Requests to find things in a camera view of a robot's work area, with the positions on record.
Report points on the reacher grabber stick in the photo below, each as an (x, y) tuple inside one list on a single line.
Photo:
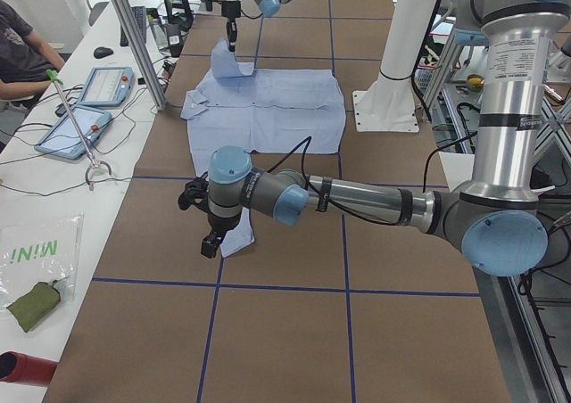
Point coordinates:
[(95, 164)]

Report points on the seated person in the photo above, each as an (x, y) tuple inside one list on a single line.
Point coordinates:
[(25, 60)]

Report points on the light blue striped shirt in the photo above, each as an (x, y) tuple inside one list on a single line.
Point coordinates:
[(238, 109)]

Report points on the teach pendant tablet near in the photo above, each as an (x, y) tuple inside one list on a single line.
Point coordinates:
[(63, 140)]

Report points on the red cylinder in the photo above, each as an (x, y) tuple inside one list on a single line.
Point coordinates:
[(27, 370)]

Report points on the teach pendant tablet far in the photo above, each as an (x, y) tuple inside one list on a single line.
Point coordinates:
[(106, 86)]

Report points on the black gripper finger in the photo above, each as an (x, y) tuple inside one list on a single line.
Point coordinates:
[(211, 244), (231, 45)]

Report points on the white central pedestal column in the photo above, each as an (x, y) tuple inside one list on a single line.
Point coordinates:
[(388, 105)]

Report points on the aluminium frame post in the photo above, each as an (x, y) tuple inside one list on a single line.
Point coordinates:
[(139, 50)]

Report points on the teach pendant tablet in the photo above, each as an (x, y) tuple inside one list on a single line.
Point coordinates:
[(106, 86), (63, 140)]

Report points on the green folded cloth pouch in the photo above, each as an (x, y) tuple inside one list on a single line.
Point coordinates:
[(31, 308)]

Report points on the clear plastic bag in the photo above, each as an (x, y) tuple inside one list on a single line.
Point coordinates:
[(41, 250)]

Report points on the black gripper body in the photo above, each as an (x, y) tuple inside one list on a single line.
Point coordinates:
[(219, 223), (231, 10)]

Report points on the black computer mouse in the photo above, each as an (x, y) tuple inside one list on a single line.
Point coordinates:
[(102, 51)]

